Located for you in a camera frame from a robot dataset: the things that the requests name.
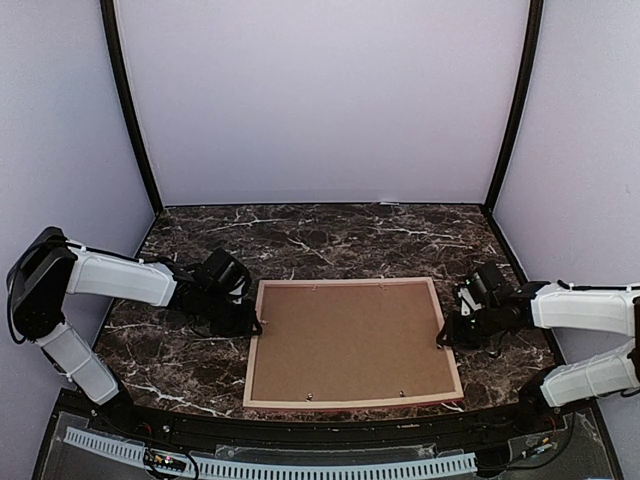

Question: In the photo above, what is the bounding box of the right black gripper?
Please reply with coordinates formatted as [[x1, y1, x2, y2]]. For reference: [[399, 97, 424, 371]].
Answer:
[[437, 302, 502, 350]]

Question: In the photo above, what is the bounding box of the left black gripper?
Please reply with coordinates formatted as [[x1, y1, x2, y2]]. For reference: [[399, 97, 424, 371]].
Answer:
[[200, 289, 262, 338]]

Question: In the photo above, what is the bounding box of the brown backing board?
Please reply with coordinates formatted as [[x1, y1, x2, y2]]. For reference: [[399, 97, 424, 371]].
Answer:
[[248, 282, 457, 401]]

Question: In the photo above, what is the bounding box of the pink wooden picture frame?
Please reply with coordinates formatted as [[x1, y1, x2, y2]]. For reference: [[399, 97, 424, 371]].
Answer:
[[242, 276, 464, 409]]

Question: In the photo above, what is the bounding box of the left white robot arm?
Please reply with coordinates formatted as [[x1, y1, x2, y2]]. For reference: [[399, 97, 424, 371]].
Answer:
[[5, 226, 262, 436]]

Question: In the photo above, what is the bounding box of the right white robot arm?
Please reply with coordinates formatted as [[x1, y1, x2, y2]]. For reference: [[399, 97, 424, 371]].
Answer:
[[436, 280, 639, 434]]

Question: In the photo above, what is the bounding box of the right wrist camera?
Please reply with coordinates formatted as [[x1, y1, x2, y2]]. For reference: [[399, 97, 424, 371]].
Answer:
[[453, 261, 509, 317]]

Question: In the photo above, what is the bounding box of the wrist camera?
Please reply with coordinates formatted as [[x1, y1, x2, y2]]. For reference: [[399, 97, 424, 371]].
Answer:
[[453, 261, 509, 317], [201, 248, 252, 304]]

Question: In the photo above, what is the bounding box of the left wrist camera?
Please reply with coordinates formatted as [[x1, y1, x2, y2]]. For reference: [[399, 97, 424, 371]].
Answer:
[[201, 248, 252, 304]]

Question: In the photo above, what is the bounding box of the white slotted cable duct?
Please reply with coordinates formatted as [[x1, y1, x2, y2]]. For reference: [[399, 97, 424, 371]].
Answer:
[[63, 427, 478, 480]]

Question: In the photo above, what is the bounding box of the black front rail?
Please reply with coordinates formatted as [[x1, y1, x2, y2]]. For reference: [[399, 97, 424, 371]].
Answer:
[[54, 389, 591, 451]]

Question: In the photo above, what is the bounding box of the right black corner post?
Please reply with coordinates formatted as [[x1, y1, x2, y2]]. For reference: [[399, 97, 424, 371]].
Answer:
[[483, 0, 544, 217]]

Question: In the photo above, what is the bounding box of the black corner post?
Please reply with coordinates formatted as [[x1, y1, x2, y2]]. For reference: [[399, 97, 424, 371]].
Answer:
[[483, 0, 544, 217], [99, 0, 164, 216]]

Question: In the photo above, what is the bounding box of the left black corner post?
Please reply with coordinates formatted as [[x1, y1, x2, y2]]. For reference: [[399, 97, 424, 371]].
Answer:
[[99, 0, 164, 216]]

